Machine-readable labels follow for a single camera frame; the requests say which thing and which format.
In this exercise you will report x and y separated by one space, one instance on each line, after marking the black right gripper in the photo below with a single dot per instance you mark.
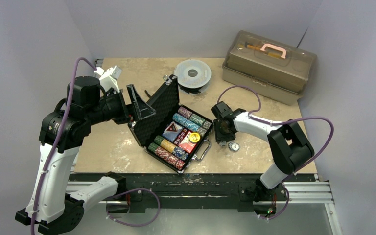
220 121

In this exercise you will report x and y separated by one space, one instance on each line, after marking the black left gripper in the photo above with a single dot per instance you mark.
127 113

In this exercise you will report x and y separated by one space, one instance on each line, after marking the white blue chip five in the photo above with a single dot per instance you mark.
233 146

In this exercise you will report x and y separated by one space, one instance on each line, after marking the yellow big blind button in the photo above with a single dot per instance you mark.
194 137

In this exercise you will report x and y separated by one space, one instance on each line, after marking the red triangular all-in marker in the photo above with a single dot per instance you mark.
175 128

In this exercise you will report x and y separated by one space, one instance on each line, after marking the blue playing card deck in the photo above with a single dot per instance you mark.
170 136

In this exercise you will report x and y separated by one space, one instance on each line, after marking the black poker set case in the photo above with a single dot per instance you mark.
148 132

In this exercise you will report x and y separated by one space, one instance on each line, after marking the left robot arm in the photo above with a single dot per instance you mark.
51 210

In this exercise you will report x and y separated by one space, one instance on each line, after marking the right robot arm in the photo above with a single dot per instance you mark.
289 146

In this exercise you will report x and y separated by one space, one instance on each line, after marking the green chip stack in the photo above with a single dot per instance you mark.
199 124

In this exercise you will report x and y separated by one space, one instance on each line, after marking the red playing card deck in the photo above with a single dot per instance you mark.
186 144

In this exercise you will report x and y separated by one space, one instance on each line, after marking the light blue chip stack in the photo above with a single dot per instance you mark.
190 125

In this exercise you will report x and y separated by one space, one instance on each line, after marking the red dice row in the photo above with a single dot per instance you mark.
180 136

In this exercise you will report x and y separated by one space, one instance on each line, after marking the yellow chip stack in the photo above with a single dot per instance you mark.
167 145

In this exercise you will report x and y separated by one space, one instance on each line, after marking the purple chip stack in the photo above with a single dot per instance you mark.
185 112

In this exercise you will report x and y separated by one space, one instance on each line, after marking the dark blue chip stack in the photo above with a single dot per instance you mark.
180 153

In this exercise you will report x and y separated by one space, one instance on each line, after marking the red chip stack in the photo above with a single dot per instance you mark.
169 158

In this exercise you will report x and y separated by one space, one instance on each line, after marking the translucent brown storage box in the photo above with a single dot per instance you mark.
282 80

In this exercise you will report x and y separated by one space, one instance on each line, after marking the black orange handled tool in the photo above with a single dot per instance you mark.
147 93

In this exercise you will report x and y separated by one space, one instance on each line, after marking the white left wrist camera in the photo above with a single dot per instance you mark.
109 78

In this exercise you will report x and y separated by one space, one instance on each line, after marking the white perforated cable spool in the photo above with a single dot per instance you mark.
194 76

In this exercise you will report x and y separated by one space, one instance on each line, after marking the pink box handle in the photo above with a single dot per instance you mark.
269 46

